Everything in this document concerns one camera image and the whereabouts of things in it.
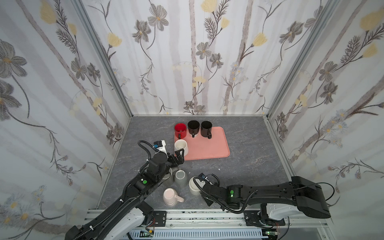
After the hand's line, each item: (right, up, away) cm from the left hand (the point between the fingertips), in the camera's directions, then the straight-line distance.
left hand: (176, 148), depth 76 cm
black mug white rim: (+18, +10, +25) cm, 33 cm away
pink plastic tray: (+13, -2, +23) cm, 27 cm away
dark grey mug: (-4, -18, +5) cm, 19 cm away
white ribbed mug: (0, 0, +23) cm, 23 cm away
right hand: (+11, -22, +1) cm, 24 cm away
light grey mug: (+2, -17, +2) cm, 17 cm away
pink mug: (-2, -24, -3) cm, 24 cm away
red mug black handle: (-1, +10, +30) cm, 32 cm away
